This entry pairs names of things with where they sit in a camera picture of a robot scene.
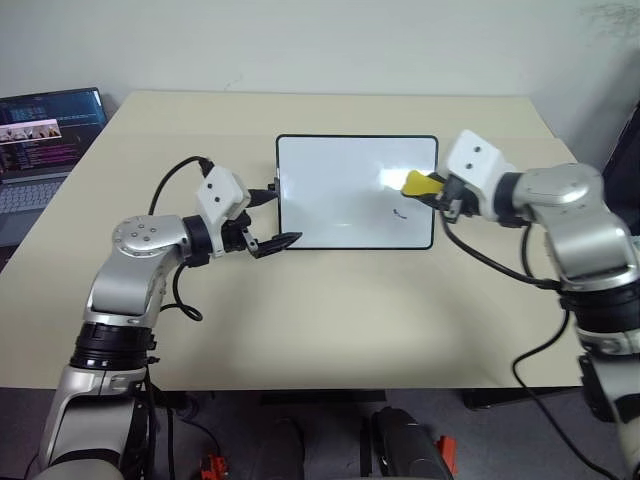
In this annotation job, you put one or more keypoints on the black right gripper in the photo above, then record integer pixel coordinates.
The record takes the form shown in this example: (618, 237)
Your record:
(457, 197)

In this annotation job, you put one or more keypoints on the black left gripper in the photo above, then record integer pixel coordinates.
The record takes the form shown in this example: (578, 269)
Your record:
(235, 235)

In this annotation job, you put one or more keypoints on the yellow and black eraser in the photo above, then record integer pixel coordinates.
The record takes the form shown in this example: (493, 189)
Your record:
(421, 184)

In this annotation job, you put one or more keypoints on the black-framed whiteboard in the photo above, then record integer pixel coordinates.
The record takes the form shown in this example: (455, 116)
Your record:
(345, 195)

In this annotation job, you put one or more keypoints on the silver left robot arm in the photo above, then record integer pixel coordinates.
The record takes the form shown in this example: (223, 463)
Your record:
(130, 270)

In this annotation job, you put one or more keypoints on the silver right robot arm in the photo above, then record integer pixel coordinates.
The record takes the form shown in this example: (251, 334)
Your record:
(585, 225)

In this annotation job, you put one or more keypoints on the black chair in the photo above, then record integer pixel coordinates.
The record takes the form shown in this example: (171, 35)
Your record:
(625, 170)

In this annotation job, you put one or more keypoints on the black table foot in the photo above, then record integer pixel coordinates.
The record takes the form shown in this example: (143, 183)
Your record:
(520, 398)

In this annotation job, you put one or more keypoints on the open laptop computer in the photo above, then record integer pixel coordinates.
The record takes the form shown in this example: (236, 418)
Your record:
(40, 145)

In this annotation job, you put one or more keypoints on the red plastic part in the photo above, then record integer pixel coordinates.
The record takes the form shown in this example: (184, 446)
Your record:
(446, 452)
(214, 467)

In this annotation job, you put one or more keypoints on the dark rounded shape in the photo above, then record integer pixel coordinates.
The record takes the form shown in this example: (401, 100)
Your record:
(405, 445)

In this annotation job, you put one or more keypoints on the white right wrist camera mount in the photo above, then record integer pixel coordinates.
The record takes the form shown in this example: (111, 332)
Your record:
(475, 160)

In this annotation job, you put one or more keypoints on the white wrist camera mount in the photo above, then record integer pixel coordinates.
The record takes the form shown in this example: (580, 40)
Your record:
(475, 160)
(222, 192)

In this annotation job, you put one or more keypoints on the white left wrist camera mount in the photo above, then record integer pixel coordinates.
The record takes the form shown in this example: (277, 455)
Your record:
(222, 192)

